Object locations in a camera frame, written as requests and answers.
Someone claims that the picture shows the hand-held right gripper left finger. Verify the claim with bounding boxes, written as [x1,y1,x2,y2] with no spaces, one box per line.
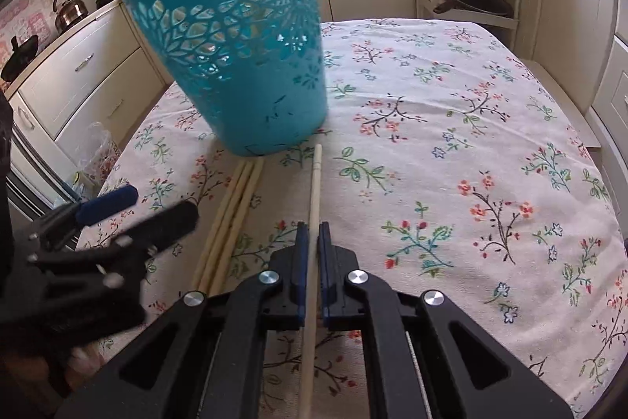
[54,220,311,419]

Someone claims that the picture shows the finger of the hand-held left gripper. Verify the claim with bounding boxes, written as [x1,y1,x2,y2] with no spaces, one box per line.
[32,185,139,253]
[105,202,199,273]

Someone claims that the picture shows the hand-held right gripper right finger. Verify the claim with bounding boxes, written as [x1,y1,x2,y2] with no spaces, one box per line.
[318,221,572,419]

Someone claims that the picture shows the slim wooden chopstick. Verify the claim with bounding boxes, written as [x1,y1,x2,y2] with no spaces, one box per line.
[298,144,323,419]

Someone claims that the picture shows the bundle of wooden chopsticks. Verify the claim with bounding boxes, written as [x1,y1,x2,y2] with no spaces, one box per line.
[190,158,266,297]

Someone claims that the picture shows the blue perforated plastic basket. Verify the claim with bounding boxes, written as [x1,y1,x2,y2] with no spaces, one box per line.
[114,0,329,157]

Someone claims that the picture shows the floral trash bin with bag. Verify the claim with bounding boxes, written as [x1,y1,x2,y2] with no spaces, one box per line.
[73,122,121,194]

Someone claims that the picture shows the cream two drawer cabinet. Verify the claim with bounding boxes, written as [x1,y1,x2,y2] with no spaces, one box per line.
[5,0,168,140]

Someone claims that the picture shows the floral tablecloth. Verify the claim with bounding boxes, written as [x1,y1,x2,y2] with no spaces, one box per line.
[76,19,628,419]

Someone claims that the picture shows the black wok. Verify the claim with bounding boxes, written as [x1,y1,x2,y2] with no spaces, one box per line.
[0,35,40,82]

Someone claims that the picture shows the steel kettle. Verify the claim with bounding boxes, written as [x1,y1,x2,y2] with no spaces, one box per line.
[53,0,89,32]

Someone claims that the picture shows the pink backsplash stickers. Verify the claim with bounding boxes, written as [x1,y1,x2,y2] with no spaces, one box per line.
[0,0,69,37]

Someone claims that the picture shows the white step stool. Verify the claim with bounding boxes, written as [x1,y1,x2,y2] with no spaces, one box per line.
[527,56,604,150]

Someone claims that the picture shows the cream three drawer cabinet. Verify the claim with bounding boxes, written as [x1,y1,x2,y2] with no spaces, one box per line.
[589,31,628,145]

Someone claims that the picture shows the cream double door cabinet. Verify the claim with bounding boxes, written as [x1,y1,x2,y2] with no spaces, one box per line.
[520,0,619,110]

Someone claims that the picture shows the grey sliding door frame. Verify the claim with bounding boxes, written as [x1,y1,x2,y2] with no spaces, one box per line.
[10,119,74,223]

